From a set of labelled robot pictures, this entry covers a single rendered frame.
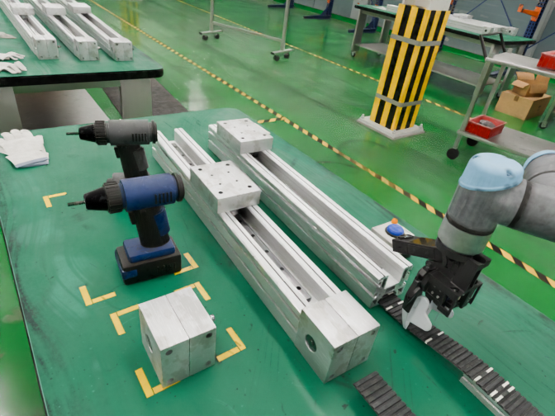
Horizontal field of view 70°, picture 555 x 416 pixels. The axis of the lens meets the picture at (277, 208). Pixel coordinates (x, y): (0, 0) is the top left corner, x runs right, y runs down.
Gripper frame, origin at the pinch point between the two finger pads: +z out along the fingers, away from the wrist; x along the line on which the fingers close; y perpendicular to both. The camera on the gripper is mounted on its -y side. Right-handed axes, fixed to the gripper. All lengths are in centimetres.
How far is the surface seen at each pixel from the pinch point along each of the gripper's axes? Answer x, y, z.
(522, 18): 729, -386, -5
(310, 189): 2.5, -39.9, -6.1
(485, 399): -1.9, 17.9, 1.1
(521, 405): 0.6, 21.9, -1.0
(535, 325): 24.8, 13.0, 2.3
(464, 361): -0.8, 12.1, -1.0
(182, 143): -17, -79, -4
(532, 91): 462, -199, 48
